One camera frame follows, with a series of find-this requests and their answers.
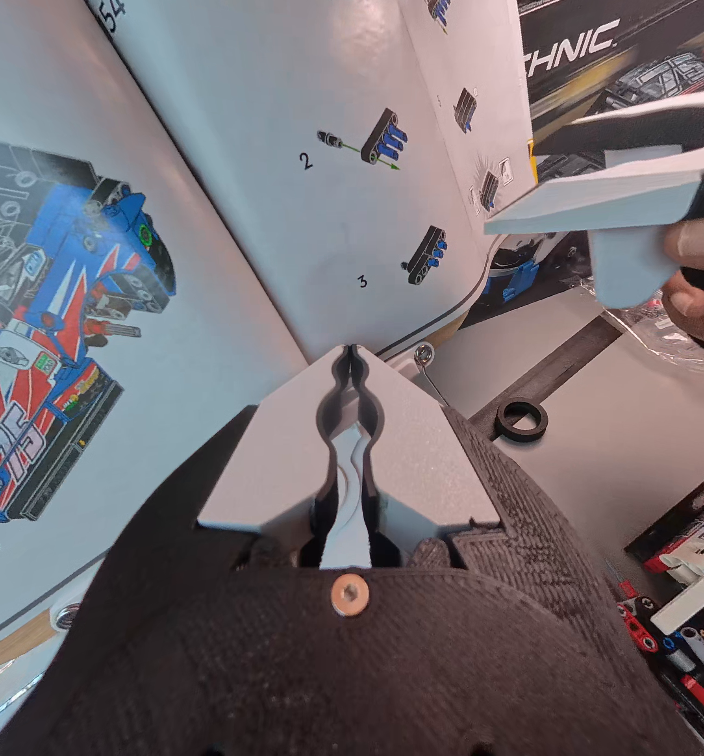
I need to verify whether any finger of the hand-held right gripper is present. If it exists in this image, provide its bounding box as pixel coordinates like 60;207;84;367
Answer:
532;94;704;157
483;148;702;311

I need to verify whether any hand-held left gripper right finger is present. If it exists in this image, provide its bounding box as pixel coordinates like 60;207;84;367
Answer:
353;344;502;553

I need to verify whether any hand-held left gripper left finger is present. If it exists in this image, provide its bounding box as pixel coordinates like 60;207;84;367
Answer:
196;344;353;553

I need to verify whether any toy car building manual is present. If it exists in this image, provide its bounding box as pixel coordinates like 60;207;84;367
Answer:
0;0;539;656

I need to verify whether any grey desk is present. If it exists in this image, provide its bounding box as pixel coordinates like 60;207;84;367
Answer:
387;283;704;597

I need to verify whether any person's right hand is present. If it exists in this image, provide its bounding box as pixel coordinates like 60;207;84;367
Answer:
661;215;704;358

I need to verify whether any black toy car set box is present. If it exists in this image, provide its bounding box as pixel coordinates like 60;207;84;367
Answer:
487;0;704;308

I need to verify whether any white book stand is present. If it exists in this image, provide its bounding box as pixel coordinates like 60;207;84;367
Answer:
0;295;491;671

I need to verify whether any clear plastic parts bag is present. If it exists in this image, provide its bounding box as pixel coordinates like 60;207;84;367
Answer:
576;278;704;362

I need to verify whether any black flat strip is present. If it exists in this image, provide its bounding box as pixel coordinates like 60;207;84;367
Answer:
469;313;624;438

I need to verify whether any partly built toy brick car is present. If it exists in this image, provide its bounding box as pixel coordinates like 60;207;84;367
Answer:
618;467;704;756

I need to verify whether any black ring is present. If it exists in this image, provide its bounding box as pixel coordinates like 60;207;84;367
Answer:
497;400;549;444

